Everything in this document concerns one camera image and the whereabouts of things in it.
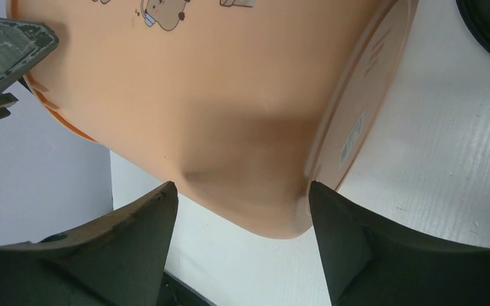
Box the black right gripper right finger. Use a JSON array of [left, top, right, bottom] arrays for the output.
[[309, 181, 490, 305]]

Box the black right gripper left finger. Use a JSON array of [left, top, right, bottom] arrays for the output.
[[0, 182, 178, 305]]

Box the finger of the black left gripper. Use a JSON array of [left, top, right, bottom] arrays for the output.
[[0, 18, 59, 120]]

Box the orange plastic bin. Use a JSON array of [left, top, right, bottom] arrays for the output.
[[7, 1, 418, 239]]

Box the aluminium frame rail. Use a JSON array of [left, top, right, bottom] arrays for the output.
[[156, 270, 216, 306]]

